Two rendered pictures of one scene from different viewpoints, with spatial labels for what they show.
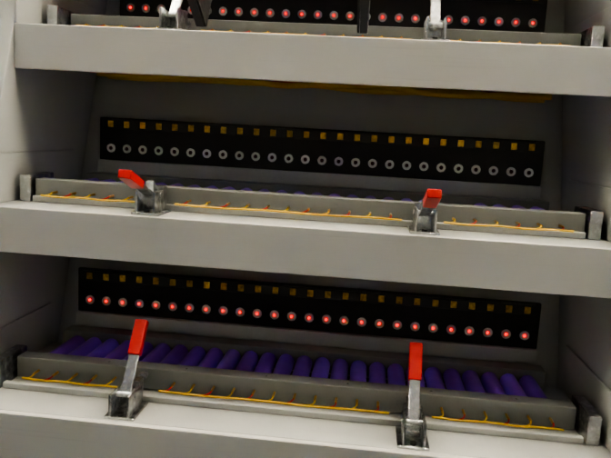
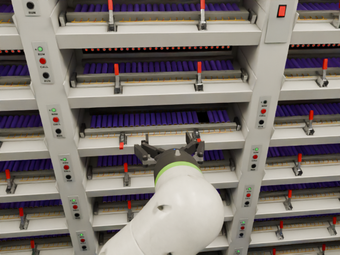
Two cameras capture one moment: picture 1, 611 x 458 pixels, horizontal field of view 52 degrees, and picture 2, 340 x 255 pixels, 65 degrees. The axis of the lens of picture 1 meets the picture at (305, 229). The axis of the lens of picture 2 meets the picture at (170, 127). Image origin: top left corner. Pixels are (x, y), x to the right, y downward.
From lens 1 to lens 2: 66 cm
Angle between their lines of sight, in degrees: 39
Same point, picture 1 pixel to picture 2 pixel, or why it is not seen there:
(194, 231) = not seen: hidden behind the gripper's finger
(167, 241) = (130, 150)
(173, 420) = (139, 183)
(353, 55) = (176, 98)
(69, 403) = (112, 182)
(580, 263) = (233, 143)
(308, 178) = not seen: hidden behind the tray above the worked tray
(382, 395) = not seen: hidden behind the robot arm
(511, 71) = (220, 98)
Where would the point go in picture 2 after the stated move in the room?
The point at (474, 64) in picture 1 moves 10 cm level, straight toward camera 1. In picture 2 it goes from (210, 97) to (212, 110)
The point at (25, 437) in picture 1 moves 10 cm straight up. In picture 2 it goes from (105, 193) to (102, 172)
